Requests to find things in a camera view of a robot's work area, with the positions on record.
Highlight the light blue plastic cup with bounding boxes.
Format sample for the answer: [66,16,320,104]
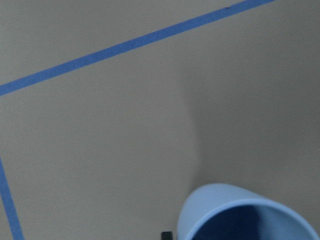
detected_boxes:
[177,183,320,240]

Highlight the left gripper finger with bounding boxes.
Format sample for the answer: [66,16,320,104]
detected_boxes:
[161,231,173,240]

